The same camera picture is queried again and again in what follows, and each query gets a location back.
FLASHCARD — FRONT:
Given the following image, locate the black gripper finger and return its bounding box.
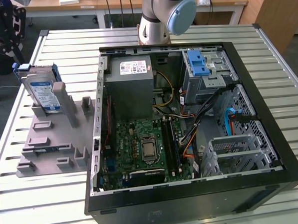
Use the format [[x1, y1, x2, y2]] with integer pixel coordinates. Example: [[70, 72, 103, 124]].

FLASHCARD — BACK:
[[0, 5, 29, 66]]

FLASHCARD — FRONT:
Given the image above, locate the hard disk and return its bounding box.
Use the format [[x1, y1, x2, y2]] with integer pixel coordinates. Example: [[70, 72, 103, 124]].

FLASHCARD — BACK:
[[12, 61, 64, 116]]

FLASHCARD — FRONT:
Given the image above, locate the metal disk bay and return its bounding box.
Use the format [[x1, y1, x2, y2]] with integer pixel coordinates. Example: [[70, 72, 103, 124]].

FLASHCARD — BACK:
[[206, 132, 284, 177]]

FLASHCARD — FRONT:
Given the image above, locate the wooden desk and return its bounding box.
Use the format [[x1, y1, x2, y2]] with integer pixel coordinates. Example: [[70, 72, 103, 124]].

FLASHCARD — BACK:
[[23, 0, 250, 36]]

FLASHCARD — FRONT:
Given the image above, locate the black bin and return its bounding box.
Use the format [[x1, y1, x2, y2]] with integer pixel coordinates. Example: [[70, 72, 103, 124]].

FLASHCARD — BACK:
[[0, 46, 20, 76]]

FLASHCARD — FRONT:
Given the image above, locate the grey parts rack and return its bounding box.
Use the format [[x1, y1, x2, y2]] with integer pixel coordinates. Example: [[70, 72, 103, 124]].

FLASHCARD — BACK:
[[11, 79, 101, 178]]

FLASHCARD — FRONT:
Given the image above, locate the green RAM stick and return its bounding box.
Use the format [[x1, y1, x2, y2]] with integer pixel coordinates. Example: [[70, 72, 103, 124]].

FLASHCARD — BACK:
[[33, 146, 60, 153]]

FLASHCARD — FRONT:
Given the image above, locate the grey power supply unit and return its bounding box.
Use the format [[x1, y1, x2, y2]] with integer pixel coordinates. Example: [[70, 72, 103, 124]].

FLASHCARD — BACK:
[[103, 54, 157, 122]]

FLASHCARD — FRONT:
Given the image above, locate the green motherboard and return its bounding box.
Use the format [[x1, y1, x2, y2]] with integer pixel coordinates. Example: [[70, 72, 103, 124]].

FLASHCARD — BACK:
[[96, 116, 193, 190]]

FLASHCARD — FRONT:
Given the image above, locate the CPU socket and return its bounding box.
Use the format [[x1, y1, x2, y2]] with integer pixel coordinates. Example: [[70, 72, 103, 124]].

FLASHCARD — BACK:
[[138, 134, 160, 166]]

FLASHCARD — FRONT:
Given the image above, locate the blue drive latch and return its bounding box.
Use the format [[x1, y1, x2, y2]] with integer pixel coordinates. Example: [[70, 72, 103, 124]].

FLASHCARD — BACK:
[[185, 49, 207, 77]]

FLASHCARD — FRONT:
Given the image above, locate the silver CPU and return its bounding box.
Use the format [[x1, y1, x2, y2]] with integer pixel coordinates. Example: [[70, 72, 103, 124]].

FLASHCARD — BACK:
[[140, 141, 157, 159]]

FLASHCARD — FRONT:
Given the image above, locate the grey drive cage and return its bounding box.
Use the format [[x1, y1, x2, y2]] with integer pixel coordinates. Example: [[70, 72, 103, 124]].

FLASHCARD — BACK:
[[180, 47, 241, 106]]

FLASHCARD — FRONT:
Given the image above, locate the black RAM stick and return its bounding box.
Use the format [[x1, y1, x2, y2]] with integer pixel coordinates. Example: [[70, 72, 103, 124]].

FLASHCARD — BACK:
[[160, 117, 178, 176], [168, 116, 184, 174]]

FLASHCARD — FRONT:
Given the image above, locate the black graphics card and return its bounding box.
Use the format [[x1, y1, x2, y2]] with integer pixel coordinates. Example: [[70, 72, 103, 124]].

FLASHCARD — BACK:
[[128, 168, 166, 188]]

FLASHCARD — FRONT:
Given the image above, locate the black PC case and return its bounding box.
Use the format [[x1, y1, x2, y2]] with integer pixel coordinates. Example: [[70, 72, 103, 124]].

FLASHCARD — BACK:
[[76, 37, 298, 224]]

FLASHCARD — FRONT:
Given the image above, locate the wooden cabinet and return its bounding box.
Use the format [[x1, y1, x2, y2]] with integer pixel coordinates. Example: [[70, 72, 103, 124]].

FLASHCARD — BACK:
[[239, 0, 298, 55]]

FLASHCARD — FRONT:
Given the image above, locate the red wire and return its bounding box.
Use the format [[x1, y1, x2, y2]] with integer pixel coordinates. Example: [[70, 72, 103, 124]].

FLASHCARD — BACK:
[[105, 95, 114, 148]]

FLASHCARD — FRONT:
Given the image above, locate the yellow wire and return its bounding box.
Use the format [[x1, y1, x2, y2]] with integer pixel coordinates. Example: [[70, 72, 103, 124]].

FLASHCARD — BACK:
[[155, 70, 176, 108]]

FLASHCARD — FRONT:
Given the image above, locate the black power wire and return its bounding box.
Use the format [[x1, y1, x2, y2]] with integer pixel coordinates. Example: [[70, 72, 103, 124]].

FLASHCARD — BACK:
[[178, 83, 241, 151]]

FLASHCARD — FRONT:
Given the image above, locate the orange wire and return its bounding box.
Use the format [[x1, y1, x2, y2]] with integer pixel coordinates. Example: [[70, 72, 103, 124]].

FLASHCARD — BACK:
[[182, 139, 199, 158]]

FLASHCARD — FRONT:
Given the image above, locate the blue data wire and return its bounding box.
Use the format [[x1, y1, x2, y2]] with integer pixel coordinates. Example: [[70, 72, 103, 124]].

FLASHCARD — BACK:
[[223, 108, 235, 137]]

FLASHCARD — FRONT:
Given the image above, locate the black wire connector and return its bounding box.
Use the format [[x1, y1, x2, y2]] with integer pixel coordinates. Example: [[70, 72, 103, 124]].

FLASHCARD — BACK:
[[229, 112, 258, 126]]

